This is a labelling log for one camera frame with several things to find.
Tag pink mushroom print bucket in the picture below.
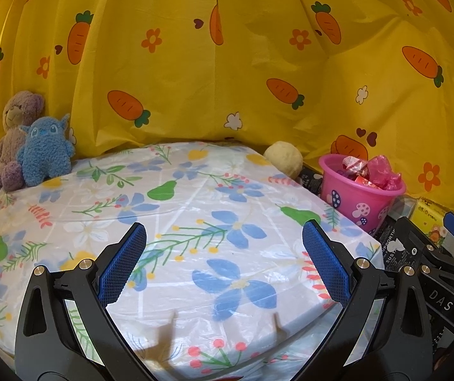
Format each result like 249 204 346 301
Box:
317 154 407 236

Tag red snack bag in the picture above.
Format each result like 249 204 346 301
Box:
340 157 374 185

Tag pink plastic bag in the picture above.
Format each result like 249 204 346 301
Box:
365 156 403 191

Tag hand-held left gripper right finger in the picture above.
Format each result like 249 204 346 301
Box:
301 221 436 381

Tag grey checkered box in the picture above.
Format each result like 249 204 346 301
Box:
389 196 416 219

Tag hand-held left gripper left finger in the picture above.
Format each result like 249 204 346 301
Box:
15 222 156 381

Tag yellow carrot print curtain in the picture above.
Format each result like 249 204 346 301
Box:
0 0 454 223

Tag beige plush ball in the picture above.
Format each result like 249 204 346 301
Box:
263 141 304 178

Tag yellow tissue pack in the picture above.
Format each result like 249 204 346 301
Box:
411 198 454 247

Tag blue plush toy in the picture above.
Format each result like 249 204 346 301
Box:
16 113 76 188

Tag brown plush bear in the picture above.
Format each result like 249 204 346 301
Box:
0 90 47 196

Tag floral plastic tablecloth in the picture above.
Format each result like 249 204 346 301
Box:
0 141 386 381

